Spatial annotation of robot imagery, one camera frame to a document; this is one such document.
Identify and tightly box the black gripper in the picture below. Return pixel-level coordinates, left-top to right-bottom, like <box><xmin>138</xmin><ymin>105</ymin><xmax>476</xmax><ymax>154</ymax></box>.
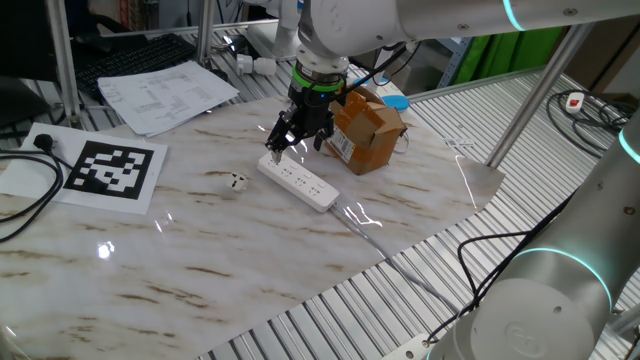
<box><xmin>264</xmin><ymin>85</ymin><xmax>346</xmax><ymax>165</ymax></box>

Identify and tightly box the white plug adapter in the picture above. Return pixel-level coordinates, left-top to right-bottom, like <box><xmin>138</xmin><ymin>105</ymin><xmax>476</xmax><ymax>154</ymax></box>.
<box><xmin>227</xmin><ymin>172</ymin><xmax>250</xmax><ymax>194</ymax></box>

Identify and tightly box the white four-socket power strip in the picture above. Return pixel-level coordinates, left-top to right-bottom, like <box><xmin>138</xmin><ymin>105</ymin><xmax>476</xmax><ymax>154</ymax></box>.
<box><xmin>256</xmin><ymin>152</ymin><xmax>341</xmax><ymax>214</ymax></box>

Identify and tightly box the taped brown cardboard box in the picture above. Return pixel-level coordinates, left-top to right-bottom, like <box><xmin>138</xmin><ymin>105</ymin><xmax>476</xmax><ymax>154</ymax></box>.
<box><xmin>324</xmin><ymin>87</ymin><xmax>409</xmax><ymax>176</ymax></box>

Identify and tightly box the white plastic pipe fitting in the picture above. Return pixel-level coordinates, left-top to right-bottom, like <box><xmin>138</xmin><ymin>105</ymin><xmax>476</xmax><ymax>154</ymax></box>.
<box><xmin>235</xmin><ymin>53</ymin><xmax>278</xmax><ymax>77</ymax></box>

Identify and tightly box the white and blue desk lamp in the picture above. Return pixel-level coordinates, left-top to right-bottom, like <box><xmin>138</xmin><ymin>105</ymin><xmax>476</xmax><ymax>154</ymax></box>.
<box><xmin>352</xmin><ymin>47</ymin><xmax>411</xmax><ymax>112</ymax></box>

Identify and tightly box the stack of printed papers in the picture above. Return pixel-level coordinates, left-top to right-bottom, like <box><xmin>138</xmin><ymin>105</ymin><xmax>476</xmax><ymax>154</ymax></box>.
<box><xmin>96</xmin><ymin>60</ymin><xmax>241</xmax><ymax>138</ymax></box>

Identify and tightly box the glossy marble pattern mat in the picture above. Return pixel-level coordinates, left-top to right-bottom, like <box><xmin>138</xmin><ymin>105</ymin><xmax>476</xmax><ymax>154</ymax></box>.
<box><xmin>0</xmin><ymin>94</ymin><xmax>506</xmax><ymax>360</ymax></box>

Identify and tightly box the grey metal shelf rack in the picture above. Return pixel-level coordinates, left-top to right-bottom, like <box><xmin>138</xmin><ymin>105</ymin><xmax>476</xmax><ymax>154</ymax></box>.
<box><xmin>439</xmin><ymin>37</ymin><xmax>474</xmax><ymax>90</ymax></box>

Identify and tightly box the black computer keyboard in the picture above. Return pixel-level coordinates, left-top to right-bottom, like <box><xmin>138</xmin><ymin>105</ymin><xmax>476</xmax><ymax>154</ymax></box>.
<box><xmin>74</xmin><ymin>32</ymin><xmax>197</xmax><ymax>94</ymax></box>

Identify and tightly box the paper sheet with fiducial marker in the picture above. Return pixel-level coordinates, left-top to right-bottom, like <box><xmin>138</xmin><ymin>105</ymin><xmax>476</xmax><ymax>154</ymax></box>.
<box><xmin>0</xmin><ymin>122</ymin><xmax>169</xmax><ymax>216</ymax></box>

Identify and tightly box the green cloth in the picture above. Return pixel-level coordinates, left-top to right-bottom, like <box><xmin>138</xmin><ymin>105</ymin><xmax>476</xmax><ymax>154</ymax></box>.
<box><xmin>452</xmin><ymin>27</ymin><xmax>566</xmax><ymax>86</ymax></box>

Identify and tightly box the aluminium frame post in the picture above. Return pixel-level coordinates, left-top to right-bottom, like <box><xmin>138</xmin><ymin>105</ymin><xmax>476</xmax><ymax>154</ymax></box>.
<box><xmin>484</xmin><ymin>22</ymin><xmax>596</xmax><ymax>169</ymax></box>
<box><xmin>195</xmin><ymin>0</ymin><xmax>216</xmax><ymax>66</ymax></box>
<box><xmin>45</xmin><ymin>0</ymin><xmax>84</xmax><ymax>129</ymax></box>

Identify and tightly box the aluminium frame crossbar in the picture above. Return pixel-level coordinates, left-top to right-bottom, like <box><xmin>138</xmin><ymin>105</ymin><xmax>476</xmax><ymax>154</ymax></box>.
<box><xmin>102</xmin><ymin>18</ymin><xmax>281</xmax><ymax>40</ymax></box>

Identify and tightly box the grey power strip cable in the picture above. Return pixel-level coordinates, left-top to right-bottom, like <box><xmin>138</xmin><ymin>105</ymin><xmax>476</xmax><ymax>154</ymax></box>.
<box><xmin>328</xmin><ymin>203</ymin><xmax>461</xmax><ymax>314</ymax></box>

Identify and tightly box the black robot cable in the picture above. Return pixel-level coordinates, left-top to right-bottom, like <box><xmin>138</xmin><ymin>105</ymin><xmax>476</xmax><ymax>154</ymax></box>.
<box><xmin>457</xmin><ymin>229</ymin><xmax>532</xmax><ymax>301</ymax></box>
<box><xmin>423</xmin><ymin>197</ymin><xmax>571</xmax><ymax>349</ymax></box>

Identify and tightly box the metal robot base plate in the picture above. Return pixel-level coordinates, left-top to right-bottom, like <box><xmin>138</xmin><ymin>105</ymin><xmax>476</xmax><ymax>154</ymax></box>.
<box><xmin>380</xmin><ymin>333</ymin><xmax>432</xmax><ymax>360</ymax></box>

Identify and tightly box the black power cord with plug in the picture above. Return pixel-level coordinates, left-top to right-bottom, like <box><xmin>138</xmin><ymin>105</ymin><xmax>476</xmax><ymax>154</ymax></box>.
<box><xmin>0</xmin><ymin>133</ymin><xmax>69</xmax><ymax>245</ymax></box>

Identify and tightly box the black cable bundle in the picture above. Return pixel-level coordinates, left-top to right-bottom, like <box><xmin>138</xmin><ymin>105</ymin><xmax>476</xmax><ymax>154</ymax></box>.
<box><xmin>545</xmin><ymin>88</ymin><xmax>640</xmax><ymax>159</ymax></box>

